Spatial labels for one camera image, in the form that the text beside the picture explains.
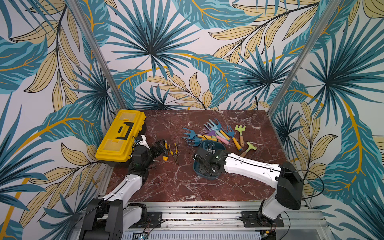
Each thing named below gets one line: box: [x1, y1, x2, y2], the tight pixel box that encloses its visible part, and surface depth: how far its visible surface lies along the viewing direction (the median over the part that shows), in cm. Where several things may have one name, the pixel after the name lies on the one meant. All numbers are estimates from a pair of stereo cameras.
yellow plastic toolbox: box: [95, 110, 147, 163], surface depth 87 cm
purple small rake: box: [201, 130, 217, 137], surface depth 109 cm
